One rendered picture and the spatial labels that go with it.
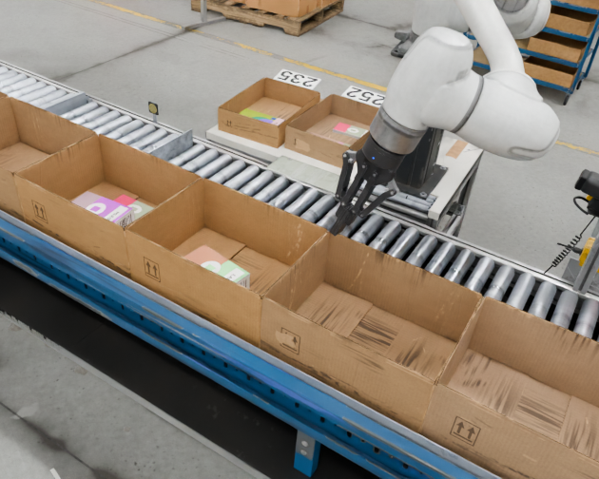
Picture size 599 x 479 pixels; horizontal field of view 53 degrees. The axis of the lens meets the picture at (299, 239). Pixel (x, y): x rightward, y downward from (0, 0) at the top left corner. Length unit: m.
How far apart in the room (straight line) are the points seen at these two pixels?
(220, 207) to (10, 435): 1.23
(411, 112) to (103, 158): 1.13
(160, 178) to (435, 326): 0.86
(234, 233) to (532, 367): 0.82
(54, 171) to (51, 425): 1.02
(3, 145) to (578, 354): 1.78
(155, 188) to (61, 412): 1.03
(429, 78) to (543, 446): 0.66
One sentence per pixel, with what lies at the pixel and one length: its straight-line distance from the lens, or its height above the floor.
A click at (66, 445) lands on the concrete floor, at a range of 2.36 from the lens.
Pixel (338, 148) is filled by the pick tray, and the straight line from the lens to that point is 2.25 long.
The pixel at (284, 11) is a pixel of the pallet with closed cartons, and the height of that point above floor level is 0.18.
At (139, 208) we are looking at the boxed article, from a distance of 1.77.
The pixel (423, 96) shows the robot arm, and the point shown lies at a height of 1.53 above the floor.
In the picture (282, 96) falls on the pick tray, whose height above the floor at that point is 0.78.
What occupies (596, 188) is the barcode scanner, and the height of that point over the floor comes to 1.07.
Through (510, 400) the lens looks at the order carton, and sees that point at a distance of 1.40.
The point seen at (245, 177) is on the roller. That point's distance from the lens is 2.20.
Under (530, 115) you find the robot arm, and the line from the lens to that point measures 1.04.
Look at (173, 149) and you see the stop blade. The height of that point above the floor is 0.77.
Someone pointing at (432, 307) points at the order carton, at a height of 0.96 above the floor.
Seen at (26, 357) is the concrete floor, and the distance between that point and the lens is 2.67.
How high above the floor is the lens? 1.91
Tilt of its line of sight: 38 degrees down
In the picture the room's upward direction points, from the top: 5 degrees clockwise
